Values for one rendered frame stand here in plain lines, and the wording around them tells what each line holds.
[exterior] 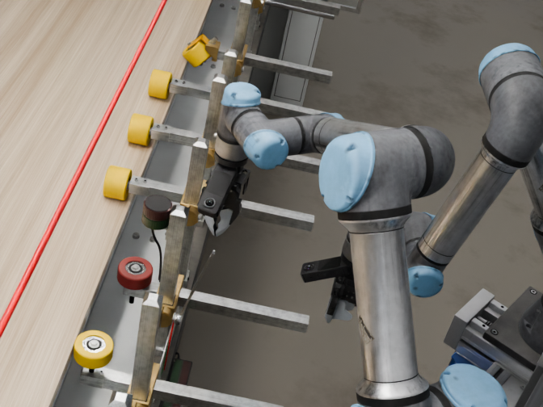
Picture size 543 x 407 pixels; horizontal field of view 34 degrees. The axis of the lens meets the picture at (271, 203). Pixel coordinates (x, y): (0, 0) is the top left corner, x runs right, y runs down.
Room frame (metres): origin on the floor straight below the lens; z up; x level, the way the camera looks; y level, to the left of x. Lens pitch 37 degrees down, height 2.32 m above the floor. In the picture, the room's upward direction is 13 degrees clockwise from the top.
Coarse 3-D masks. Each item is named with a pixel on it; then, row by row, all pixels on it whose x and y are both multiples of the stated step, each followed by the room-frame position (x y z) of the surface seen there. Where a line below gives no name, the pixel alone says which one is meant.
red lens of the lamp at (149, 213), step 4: (148, 196) 1.49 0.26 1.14; (164, 196) 1.50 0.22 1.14; (144, 200) 1.47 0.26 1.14; (144, 204) 1.46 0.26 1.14; (144, 208) 1.45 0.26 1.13; (148, 208) 1.45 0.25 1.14; (144, 212) 1.45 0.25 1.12; (148, 212) 1.44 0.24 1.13; (152, 212) 1.44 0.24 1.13; (156, 212) 1.44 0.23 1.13; (160, 212) 1.44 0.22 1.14; (164, 212) 1.45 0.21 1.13; (168, 212) 1.46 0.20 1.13; (148, 216) 1.44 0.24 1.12; (152, 216) 1.44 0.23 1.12; (156, 216) 1.44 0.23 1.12; (160, 216) 1.44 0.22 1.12; (164, 216) 1.45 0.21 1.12; (168, 216) 1.46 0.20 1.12; (160, 220) 1.44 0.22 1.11
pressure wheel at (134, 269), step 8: (120, 264) 1.51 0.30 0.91; (128, 264) 1.52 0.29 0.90; (136, 264) 1.52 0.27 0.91; (144, 264) 1.53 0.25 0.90; (120, 272) 1.48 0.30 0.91; (128, 272) 1.49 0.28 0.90; (136, 272) 1.50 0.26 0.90; (144, 272) 1.50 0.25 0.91; (152, 272) 1.51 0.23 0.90; (120, 280) 1.48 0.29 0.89; (128, 280) 1.47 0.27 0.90; (136, 280) 1.47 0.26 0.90; (144, 280) 1.48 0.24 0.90; (128, 288) 1.47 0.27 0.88; (136, 288) 1.47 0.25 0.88
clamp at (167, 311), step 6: (180, 276) 1.55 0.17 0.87; (180, 282) 1.53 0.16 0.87; (180, 288) 1.52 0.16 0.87; (174, 300) 1.47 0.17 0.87; (162, 306) 1.44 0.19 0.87; (168, 306) 1.45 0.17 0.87; (174, 306) 1.45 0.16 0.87; (162, 312) 1.43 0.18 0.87; (168, 312) 1.44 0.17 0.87; (174, 312) 1.45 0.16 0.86; (162, 318) 1.43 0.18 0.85; (168, 318) 1.43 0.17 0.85; (162, 324) 1.43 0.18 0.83; (168, 324) 1.43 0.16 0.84
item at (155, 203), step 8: (152, 200) 1.47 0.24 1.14; (160, 200) 1.48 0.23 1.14; (168, 200) 1.49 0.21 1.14; (152, 208) 1.45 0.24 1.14; (160, 208) 1.45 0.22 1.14; (168, 208) 1.46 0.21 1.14; (152, 232) 1.47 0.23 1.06; (160, 248) 1.47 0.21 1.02; (160, 256) 1.46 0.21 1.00; (160, 264) 1.46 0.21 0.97; (160, 272) 1.46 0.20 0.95
